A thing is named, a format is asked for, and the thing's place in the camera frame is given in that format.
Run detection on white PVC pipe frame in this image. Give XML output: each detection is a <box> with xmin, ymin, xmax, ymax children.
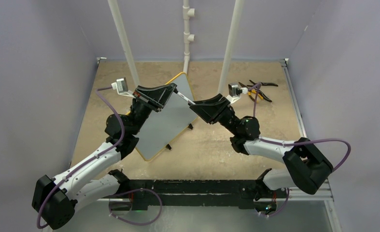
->
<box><xmin>108</xmin><ymin>0</ymin><xmax>245</xmax><ymax>93</ymax></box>

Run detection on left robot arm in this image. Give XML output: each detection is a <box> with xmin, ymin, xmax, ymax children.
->
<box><xmin>32</xmin><ymin>82</ymin><xmax>177</xmax><ymax>229</ymax></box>

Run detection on black metal whiteboard stand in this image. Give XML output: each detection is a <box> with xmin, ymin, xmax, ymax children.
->
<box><xmin>165</xmin><ymin>123</ymin><xmax>194</xmax><ymax>150</ymax></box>

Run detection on black handled wire cutters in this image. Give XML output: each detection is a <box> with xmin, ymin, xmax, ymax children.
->
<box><xmin>247</xmin><ymin>80</ymin><xmax>279</xmax><ymax>88</ymax></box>

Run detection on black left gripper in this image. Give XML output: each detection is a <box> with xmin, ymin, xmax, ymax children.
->
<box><xmin>128</xmin><ymin>83</ymin><xmax>176</xmax><ymax>135</ymax></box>

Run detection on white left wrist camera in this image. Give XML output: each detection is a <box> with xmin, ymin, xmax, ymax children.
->
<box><xmin>111</xmin><ymin>77</ymin><xmax>135</xmax><ymax>98</ymax></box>

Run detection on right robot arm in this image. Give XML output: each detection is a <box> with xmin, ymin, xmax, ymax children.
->
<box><xmin>188</xmin><ymin>94</ymin><xmax>334</xmax><ymax>197</ymax></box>

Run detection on aluminium rail right edge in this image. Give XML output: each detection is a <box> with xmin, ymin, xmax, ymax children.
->
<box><xmin>279</xmin><ymin>58</ymin><xmax>307</xmax><ymax>137</ymax></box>

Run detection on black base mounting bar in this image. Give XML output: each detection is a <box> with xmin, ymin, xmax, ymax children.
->
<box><xmin>99</xmin><ymin>178</ymin><xmax>288</xmax><ymax>211</ymax></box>

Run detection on black whiteboard marker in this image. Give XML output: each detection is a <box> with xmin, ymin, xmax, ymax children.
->
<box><xmin>174</xmin><ymin>89</ymin><xmax>195</xmax><ymax>105</ymax></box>

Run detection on yellow handled needle-nose pliers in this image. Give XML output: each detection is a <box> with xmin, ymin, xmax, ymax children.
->
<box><xmin>238</xmin><ymin>82</ymin><xmax>272</xmax><ymax>102</ymax></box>

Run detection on yellow framed whiteboard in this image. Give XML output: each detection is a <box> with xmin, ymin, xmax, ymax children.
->
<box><xmin>116</xmin><ymin>72</ymin><xmax>197</xmax><ymax>161</ymax></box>

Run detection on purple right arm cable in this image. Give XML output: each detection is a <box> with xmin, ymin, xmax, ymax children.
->
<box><xmin>247</xmin><ymin>82</ymin><xmax>352</xmax><ymax>218</ymax></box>

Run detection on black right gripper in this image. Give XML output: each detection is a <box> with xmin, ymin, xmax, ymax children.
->
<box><xmin>188</xmin><ymin>94</ymin><xmax>239</xmax><ymax>136</ymax></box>

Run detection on aluminium front frame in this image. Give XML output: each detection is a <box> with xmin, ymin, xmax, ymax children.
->
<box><xmin>61</xmin><ymin>188</ymin><xmax>342</xmax><ymax>232</ymax></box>

